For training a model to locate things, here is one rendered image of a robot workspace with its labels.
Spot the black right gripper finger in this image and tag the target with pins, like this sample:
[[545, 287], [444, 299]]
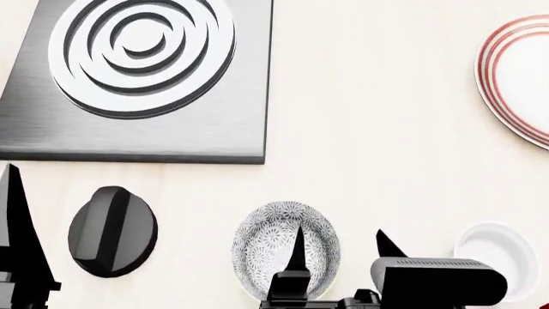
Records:
[[296, 260], [388, 248]]

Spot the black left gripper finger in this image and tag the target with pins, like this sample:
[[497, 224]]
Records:
[[21, 231]]

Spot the black white patterned bowl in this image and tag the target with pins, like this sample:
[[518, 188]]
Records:
[[266, 238]]

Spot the white ramekin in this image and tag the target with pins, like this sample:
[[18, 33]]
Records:
[[502, 248]]

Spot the grey metal stove plate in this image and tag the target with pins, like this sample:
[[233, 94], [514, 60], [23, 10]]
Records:
[[240, 135]]

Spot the white plate with red rings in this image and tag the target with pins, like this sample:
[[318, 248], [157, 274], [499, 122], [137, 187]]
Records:
[[523, 83]]

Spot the black round stove knob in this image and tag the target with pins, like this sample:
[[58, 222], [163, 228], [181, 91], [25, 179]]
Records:
[[128, 244]]

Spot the red box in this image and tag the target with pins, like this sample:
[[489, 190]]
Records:
[[543, 305]]

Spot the white spiral stove burner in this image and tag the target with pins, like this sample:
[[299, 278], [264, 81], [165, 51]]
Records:
[[141, 98]]

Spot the grey black wrist camera box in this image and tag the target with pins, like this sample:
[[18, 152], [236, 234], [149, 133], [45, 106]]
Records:
[[446, 283]]

